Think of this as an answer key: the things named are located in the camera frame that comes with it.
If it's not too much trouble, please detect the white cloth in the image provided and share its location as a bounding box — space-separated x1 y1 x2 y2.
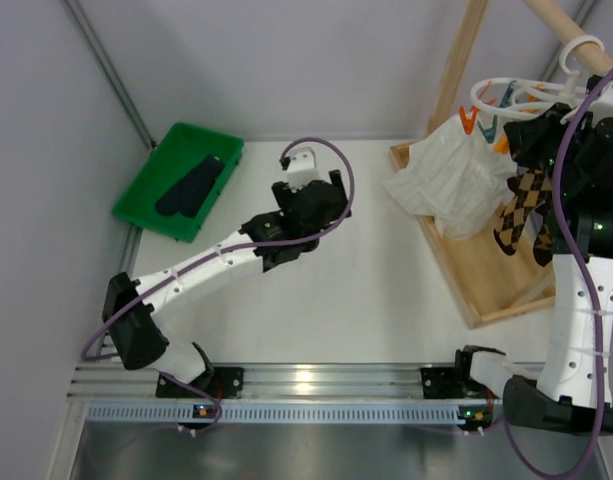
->
384 115 517 239

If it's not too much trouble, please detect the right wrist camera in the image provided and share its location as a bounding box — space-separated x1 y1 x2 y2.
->
560 74 613 126

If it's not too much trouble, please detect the aluminium mounting rail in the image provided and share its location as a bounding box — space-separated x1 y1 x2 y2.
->
67 362 452 401

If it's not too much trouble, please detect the white slotted cable duct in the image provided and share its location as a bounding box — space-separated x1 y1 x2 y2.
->
85 403 492 425

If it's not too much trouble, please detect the brown argyle sock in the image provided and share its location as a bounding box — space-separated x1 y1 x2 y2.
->
493 169 552 256
532 208 552 267

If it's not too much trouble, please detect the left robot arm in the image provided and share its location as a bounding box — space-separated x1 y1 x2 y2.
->
102 170 355 388

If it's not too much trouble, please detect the green plastic tray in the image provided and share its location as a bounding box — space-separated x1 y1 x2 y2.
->
112 122 244 243

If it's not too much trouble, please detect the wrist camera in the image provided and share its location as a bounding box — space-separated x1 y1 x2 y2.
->
560 74 613 126
280 147 320 192

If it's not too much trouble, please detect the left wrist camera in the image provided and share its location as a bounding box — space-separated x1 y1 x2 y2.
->
280 147 320 192

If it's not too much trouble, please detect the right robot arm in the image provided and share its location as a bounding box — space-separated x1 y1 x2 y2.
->
455 101 613 435

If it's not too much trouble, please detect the dark navy sock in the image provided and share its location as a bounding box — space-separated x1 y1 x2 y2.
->
178 172 219 218
155 156 225 218

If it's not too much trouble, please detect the white clip hanger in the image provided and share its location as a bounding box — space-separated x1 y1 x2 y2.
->
458 35 605 154

